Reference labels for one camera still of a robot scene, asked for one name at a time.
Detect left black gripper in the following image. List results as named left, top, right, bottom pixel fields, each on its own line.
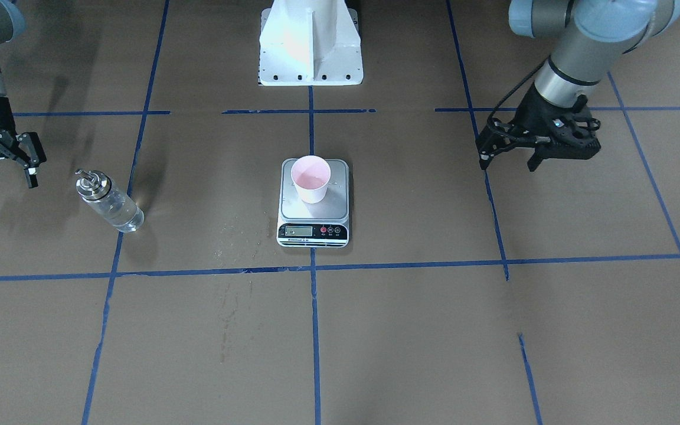
left=476, top=84, right=601, bottom=172

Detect clear glass sauce bottle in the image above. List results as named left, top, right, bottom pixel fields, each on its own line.
left=74, top=169, right=144, bottom=233

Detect pink paper cup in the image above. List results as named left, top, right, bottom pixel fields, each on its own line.
left=290, top=155, right=331, bottom=204

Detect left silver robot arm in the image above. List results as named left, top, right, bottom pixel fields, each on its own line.
left=475, top=1, right=680, bottom=171

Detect silver digital kitchen scale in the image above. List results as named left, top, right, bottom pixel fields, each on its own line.
left=276, top=158, right=351, bottom=248

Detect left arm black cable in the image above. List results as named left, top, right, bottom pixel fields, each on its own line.
left=486, top=59, right=547, bottom=142

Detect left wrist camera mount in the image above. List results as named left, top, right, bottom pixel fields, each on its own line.
left=551, top=106, right=601, bottom=161

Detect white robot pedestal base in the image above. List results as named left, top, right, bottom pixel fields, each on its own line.
left=257, top=1, right=364, bottom=87

